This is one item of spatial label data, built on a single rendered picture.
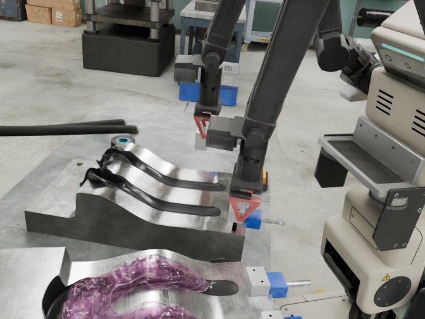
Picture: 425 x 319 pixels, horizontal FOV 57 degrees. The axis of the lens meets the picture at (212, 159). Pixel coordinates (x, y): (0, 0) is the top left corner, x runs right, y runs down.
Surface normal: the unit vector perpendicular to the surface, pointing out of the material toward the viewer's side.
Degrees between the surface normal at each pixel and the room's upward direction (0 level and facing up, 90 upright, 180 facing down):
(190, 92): 91
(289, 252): 0
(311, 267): 0
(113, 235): 90
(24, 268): 0
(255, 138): 120
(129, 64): 90
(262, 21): 90
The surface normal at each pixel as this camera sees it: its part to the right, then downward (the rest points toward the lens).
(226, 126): -0.06, -0.55
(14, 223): 0.11, -0.88
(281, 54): -0.26, 0.81
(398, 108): -0.96, 0.16
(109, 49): -0.07, 0.46
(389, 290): 0.26, 0.48
